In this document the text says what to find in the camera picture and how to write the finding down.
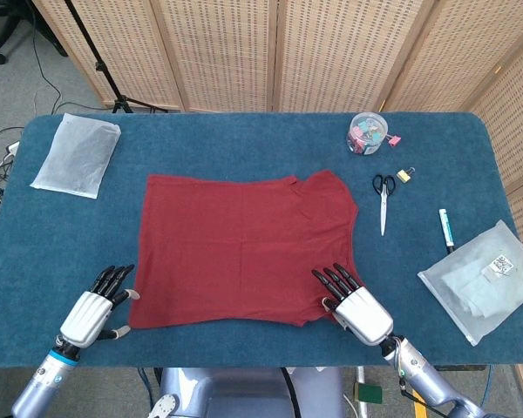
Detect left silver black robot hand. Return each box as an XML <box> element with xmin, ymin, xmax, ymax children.
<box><xmin>58</xmin><ymin>263</ymin><xmax>141</xmax><ymax>349</ymax></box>

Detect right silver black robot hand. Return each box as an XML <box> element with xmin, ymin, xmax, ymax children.
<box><xmin>311</xmin><ymin>262</ymin><xmax>395</xmax><ymax>347</ymax></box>

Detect red t-shirt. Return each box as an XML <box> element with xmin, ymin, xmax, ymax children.
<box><xmin>127</xmin><ymin>170</ymin><xmax>359</xmax><ymax>330</ymax></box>

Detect white table leg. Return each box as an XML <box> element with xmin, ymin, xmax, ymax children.
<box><xmin>356</xmin><ymin>367</ymin><xmax>370</xmax><ymax>418</ymax></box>

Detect green block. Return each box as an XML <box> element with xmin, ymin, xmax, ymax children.
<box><xmin>352</xmin><ymin>382</ymin><xmax>384</xmax><ymax>405</ymax></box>

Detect frosted bag with QR label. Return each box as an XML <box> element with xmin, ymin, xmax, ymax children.
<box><xmin>417</xmin><ymin>219</ymin><xmax>523</xmax><ymax>347</ymax></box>

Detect white teal marker pen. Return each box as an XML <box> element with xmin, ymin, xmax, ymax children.
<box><xmin>438</xmin><ymin>208</ymin><xmax>455</xmax><ymax>256</ymax></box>

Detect silver-blue robot torso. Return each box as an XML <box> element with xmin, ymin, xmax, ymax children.
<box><xmin>146</xmin><ymin>367</ymin><xmax>346</xmax><ymax>418</ymax></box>

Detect plain white frosted bag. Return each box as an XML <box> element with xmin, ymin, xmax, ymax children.
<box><xmin>29</xmin><ymin>112</ymin><xmax>122</xmax><ymax>200</ymax></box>

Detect clear jar of binder clips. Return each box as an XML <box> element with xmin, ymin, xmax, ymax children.
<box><xmin>345</xmin><ymin>111</ymin><xmax>389</xmax><ymax>156</ymax></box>

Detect blue carpet table cover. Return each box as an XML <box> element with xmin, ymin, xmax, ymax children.
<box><xmin>0</xmin><ymin>111</ymin><xmax>523</xmax><ymax>369</ymax></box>

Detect black tripod stand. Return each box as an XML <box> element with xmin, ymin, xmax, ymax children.
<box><xmin>63</xmin><ymin>0</ymin><xmax>169</xmax><ymax>115</ymax></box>

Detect black office chair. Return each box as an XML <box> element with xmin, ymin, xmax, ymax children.
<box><xmin>0</xmin><ymin>0</ymin><xmax>70</xmax><ymax>65</ymax></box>

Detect wicker folding screen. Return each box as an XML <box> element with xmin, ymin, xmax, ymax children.
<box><xmin>30</xmin><ymin>0</ymin><xmax>523</xmax><ymax>413</ymax></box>

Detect blue cable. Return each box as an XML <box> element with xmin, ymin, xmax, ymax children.
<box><xmin>138</xmin><ymin>367</ymin><xmax>154</xmax><ymax>418</ymax></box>

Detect black-handled scissors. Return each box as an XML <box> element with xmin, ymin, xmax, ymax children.
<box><xmin>371</xmin><ymin>173</ymin><xmax>397</xmax><ymax>237</ymax></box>

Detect thin black floor cable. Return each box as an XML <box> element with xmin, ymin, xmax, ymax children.
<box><xmin>28</xmin><ymin>8</ymin><xmax>108</xmax><ymax>115</ymax></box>

